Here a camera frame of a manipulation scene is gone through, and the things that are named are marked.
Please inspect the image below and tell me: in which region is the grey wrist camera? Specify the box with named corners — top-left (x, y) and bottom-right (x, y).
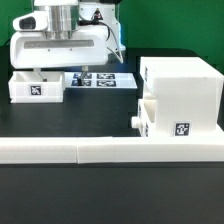
top-left (13, 11), bottom-right (48, 32)

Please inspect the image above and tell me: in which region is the white foam border front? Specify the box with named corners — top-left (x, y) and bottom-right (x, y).
top-left (0, 135), bottom-right (224, 164)

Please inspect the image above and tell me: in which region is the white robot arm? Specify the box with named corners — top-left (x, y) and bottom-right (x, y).
top-left (10, 0), bottom-right (125, 72)

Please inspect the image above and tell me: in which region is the white marker tag plate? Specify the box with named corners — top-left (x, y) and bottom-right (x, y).
top-left (65, 72), bottom-right (137, 89)

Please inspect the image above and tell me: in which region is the white front drawer tray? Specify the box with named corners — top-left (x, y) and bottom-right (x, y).
top-left (131, 99), bottom-right (156, 137)

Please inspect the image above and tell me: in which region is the white camera cable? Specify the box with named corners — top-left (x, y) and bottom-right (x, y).
top-left (105, 23), bottom-right (125, 65)

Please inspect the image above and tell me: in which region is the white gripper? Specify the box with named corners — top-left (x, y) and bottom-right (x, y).
top-left (10, 26), bottom-right (108, 86)

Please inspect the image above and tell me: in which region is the white drawer tray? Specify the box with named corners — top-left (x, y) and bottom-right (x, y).
top-left (8, 71), bottom-right (65, 103)
top-left (131, 99), bottom-right (156, 137)

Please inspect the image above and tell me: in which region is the white drawer cabinet box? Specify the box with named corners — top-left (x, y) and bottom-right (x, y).
top-left (140, 57), bottom-right (224, 136)

